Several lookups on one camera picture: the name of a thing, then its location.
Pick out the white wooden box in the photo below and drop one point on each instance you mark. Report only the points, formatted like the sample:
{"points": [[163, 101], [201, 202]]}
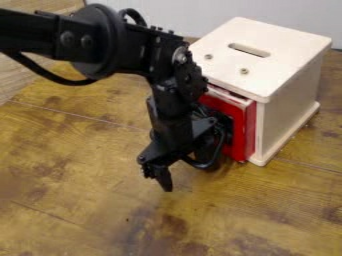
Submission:
{"points": [[270, 64]]}

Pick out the red drawer front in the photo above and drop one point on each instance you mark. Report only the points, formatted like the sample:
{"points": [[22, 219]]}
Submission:
{"points": [[238, 110]]}

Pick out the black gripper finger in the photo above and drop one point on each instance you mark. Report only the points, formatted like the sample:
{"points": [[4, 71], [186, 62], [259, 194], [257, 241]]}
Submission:
{"points": [[206, 147], [159, 173]]}

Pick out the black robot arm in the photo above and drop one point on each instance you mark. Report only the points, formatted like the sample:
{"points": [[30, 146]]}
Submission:
{"points": [[82, 48]]}

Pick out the black metal drawer handle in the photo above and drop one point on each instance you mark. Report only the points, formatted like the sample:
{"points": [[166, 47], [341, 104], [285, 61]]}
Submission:
{"points": [[225, 125]]}

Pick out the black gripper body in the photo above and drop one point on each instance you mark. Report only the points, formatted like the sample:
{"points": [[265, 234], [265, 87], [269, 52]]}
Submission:
{"points": [[174, 134]]}

